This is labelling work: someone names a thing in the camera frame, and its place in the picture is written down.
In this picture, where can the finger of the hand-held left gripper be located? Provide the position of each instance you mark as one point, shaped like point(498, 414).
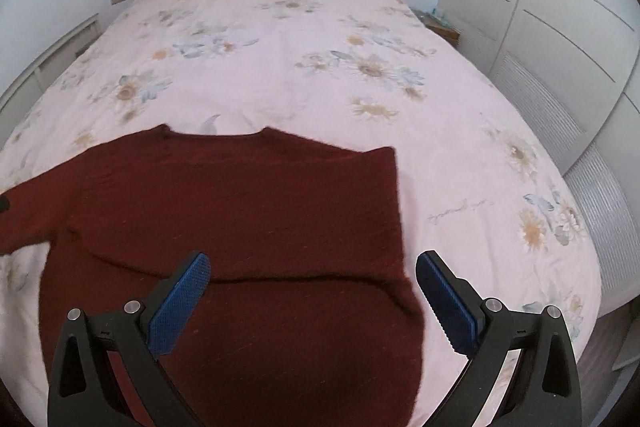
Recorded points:
point(3, 203)

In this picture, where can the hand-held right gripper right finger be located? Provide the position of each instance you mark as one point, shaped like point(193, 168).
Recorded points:
point(447, 302)

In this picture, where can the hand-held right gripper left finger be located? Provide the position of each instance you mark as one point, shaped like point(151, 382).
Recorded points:
point(182, 294)

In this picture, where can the dark red knit sweater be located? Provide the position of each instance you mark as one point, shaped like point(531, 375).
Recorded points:
point(225, 207)

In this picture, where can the pink floral blanket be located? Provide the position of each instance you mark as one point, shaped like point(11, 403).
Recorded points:
point(300, 57)

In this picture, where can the wooden nightstand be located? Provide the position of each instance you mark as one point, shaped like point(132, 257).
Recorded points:
point(448, 35)

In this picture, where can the teal items on nightstand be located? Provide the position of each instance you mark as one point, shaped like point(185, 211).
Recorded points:
point(440, 16)

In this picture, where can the white wardrobe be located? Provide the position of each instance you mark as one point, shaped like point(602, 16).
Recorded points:
point(550, 17)

